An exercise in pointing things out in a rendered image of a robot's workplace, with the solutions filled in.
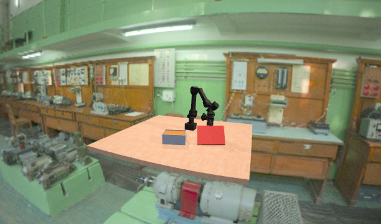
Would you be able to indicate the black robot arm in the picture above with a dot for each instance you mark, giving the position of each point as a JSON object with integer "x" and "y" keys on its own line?
{"x": 206, "y": 102}

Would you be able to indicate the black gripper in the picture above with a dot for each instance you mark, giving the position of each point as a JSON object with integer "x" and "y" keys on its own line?
{"x": 211, "y": 115}

